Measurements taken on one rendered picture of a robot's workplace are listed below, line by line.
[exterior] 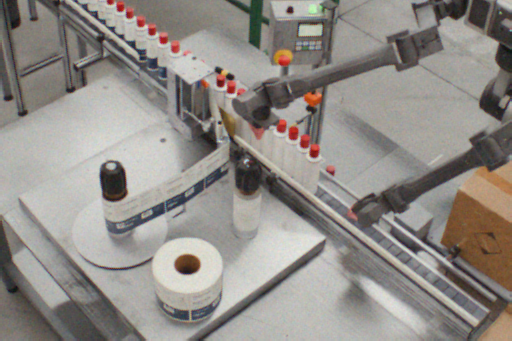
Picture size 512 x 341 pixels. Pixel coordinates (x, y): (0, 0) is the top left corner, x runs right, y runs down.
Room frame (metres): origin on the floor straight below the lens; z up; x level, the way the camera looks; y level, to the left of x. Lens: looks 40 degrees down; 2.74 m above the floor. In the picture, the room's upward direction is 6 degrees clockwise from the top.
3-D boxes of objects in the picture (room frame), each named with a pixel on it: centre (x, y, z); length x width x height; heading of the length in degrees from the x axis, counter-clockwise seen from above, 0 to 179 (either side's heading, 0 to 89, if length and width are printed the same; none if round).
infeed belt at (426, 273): (1.83, 0.00, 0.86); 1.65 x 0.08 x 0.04; 49
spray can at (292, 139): (1.84, 0.00, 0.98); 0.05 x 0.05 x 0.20
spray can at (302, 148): (1.81, -0.04, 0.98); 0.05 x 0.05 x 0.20
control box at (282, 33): (1.97, 0.02, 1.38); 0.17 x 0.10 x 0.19; 104
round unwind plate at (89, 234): (1.49, 0.52, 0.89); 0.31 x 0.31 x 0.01
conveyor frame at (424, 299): (1.83, 0.00, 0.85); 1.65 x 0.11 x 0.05; 49
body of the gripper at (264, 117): (1.68, 0.10, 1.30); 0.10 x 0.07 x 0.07; 51
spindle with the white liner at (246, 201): (1.57, 0.12, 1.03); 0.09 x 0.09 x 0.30
